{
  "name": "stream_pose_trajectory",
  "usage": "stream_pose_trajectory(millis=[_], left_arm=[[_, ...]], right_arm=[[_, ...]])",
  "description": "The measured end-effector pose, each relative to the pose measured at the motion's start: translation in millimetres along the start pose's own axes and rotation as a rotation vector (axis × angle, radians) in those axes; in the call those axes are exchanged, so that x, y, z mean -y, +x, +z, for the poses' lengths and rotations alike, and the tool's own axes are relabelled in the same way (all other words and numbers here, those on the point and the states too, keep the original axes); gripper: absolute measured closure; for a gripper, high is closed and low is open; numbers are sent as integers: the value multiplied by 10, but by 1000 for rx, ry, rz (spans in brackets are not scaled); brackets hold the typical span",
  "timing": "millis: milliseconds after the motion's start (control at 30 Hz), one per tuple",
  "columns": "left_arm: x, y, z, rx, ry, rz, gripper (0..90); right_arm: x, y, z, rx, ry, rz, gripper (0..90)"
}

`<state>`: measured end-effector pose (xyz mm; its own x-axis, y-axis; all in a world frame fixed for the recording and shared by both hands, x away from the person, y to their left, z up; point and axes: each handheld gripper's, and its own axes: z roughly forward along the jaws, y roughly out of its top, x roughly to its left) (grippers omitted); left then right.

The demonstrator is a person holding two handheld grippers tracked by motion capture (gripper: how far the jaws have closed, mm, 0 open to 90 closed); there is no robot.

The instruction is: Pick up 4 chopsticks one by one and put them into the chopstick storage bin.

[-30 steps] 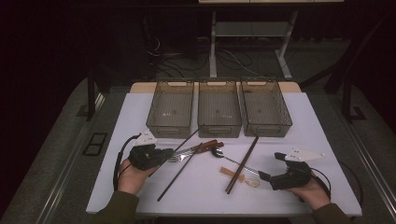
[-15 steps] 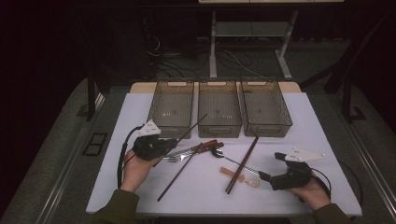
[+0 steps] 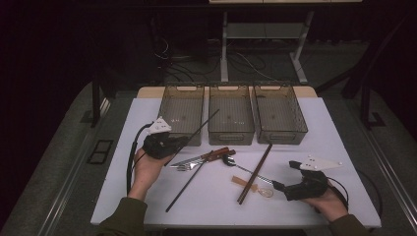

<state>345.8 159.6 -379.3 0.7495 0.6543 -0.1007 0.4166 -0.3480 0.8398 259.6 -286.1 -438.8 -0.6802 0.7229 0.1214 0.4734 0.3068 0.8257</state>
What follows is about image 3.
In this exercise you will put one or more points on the person's right hand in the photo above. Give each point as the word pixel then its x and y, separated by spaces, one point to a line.
pixel 327 205

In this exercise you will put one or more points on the metal spoon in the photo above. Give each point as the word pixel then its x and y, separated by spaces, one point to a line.
pixel 229 160

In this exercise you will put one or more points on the white table cover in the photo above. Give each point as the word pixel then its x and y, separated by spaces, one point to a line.
pixel 213 213

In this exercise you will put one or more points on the person's left hand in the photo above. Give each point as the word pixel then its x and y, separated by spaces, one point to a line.
pixel 146 173

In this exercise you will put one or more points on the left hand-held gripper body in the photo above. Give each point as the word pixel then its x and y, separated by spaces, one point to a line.
pixel 160 147

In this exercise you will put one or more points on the black rectangular floor frame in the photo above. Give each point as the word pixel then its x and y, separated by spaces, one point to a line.
pixel 95 152

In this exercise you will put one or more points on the black metal stand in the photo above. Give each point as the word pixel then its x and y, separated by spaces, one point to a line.
pixel 95 105
pixel 365 105

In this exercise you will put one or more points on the grey metal desk frame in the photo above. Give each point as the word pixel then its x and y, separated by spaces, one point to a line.
pixel 224 49

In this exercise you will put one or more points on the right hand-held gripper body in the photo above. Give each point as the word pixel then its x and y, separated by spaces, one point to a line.
pixel 308 187

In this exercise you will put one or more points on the brown translucent plastic bin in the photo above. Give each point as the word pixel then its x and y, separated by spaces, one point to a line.
pixel 231 114
pixel 278 113
pixel 182 114

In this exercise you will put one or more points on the black chopstick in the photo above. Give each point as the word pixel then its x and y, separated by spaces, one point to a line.
pixel 183 188
pixel 203 125

